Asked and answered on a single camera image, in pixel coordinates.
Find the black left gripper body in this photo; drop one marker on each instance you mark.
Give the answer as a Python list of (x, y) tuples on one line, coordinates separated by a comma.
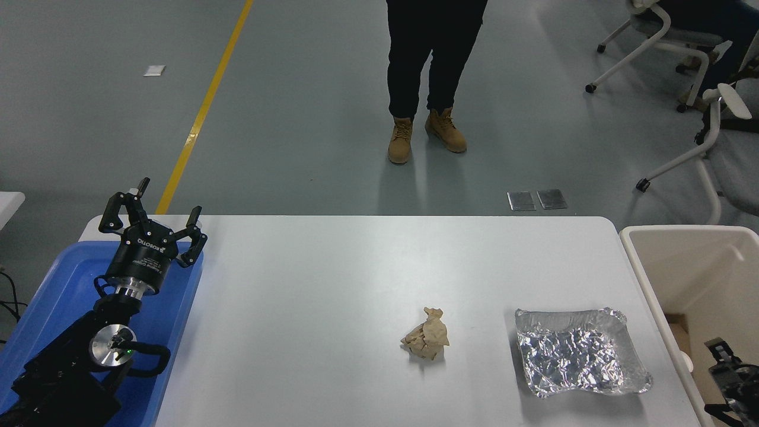
[(142, 255)]

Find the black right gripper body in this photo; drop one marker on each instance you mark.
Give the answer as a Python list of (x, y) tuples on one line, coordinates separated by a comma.
[(744, 391)]

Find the silver foil plate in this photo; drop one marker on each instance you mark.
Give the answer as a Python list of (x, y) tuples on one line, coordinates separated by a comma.
[(578, 356)]

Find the metal floor plate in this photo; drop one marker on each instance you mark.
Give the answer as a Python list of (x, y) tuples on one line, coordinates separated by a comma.
[(521, 201), (552, 199)]

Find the large pale plastic bin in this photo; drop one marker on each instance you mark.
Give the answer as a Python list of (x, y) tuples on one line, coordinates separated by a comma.
[(699, 279)]

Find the blue plastic tray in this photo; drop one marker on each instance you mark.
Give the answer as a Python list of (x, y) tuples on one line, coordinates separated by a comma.
[(65, 284)]

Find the small white side table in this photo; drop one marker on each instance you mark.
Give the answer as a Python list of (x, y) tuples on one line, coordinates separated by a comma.
[(9, 207)]

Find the crumpled tan paper ball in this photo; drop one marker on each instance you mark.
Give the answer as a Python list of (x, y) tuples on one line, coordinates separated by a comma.
[(428, 338)]

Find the standing person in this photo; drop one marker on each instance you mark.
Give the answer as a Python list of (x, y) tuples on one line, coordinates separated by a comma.
[(436, 47)]

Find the seated person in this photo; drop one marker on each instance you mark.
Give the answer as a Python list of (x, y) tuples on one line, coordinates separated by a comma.
[(735, 18)]

